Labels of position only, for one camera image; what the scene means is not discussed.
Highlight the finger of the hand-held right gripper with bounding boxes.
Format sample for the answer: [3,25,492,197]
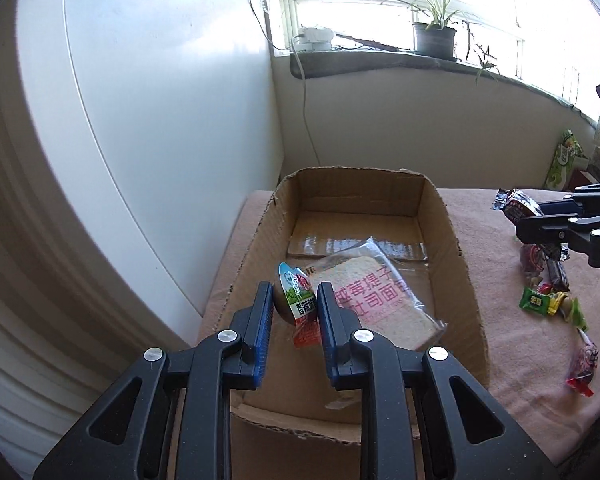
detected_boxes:
[534,179,600,218]
[515,214,600,268]

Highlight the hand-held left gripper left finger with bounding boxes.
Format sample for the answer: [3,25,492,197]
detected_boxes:
[32,281,276,480]

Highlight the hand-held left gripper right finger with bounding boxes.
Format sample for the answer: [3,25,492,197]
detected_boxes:
[316,281,561,480]

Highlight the dark chocolate bar silver ends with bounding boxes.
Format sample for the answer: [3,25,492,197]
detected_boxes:
[491,187,538,222]

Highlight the red dark snack packet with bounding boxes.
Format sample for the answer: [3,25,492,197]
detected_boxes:
[519,242,548,286]

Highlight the dark chocolate bar white letters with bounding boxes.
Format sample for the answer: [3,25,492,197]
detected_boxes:
[542,242,572,293]

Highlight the blue red snack packet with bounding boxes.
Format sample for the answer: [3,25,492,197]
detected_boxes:
[272,261,323,350]

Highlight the sliced bread packet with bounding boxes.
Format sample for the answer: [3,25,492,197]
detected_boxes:
[300,237,448,353]

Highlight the yellow candy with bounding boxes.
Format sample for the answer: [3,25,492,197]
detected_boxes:
[547,291,576,313]

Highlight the cardboard box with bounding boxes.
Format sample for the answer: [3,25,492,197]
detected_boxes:
[215,166,491,446]

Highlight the clear red-ended date packet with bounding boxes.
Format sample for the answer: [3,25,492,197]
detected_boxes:
[565,327,600,398]

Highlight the green wrapped candy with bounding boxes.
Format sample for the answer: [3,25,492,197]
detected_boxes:
[519,287,552,317]

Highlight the green clear candy wrapper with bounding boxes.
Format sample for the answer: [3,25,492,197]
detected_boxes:
[562,297,590,331]

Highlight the potted spider plant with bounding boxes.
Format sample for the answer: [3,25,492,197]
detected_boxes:
[380,0,501,86]

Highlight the white ribbed radiator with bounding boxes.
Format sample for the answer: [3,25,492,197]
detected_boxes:
[0,85,206,461]

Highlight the white cabinet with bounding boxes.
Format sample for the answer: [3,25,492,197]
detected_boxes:
[15,0,286,321]

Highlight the dark dry branch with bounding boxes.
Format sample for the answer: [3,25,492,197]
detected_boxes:
[335,32,412,54]

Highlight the white power adapter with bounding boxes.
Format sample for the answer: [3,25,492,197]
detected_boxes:
[292,25,336,52]

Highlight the white power cable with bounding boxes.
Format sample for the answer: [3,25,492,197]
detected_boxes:
[299,49,323,170]

